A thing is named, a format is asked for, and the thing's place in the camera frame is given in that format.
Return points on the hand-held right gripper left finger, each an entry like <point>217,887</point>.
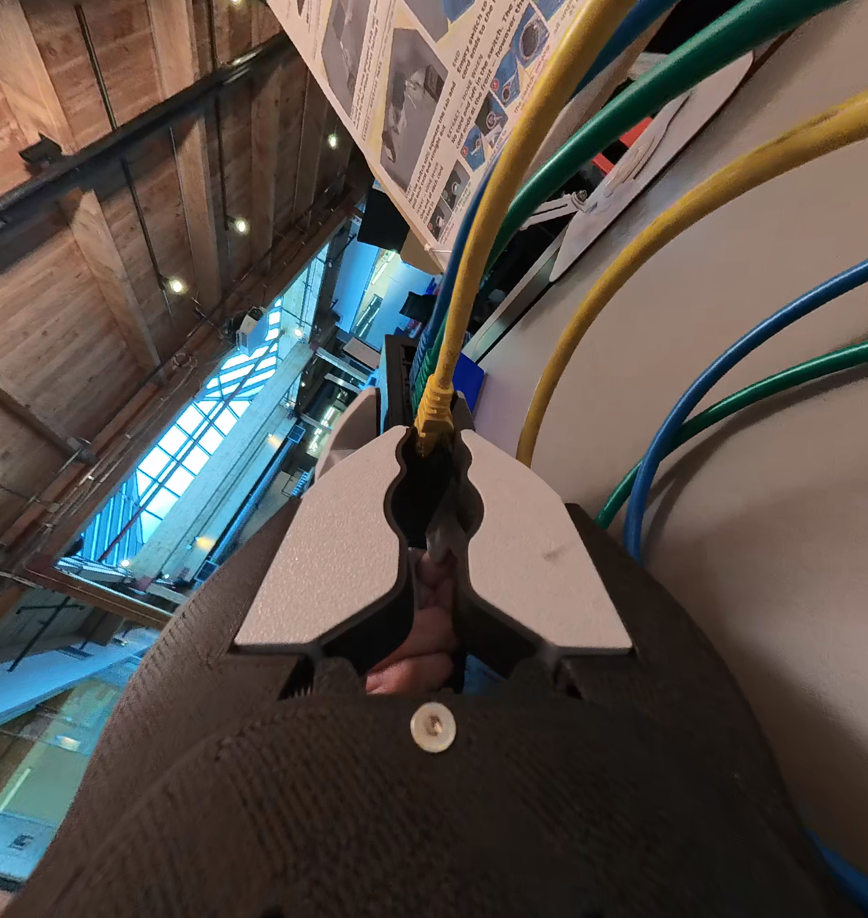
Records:
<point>333,566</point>

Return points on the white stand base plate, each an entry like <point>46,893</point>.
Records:
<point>663,143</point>

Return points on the instruction poster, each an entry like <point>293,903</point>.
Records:
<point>405,72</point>

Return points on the large glass window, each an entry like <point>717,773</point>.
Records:
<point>190,437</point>

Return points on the person's left hand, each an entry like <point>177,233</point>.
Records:
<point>412,645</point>

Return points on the black ceiling rail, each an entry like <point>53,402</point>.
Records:
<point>118,154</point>

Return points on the red plastic object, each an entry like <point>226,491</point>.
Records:
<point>617,154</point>

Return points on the blue plastic box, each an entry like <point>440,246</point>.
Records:
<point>471,384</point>

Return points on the white wall unit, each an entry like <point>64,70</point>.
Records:
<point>249,328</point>

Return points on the black ethernet port block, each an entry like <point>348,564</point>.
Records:
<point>423,495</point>

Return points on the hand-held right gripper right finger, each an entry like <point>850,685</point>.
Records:
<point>541,574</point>

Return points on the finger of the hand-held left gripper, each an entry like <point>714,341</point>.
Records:
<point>442,538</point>
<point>348,430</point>

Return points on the black ribbed box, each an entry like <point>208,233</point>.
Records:
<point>398,380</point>

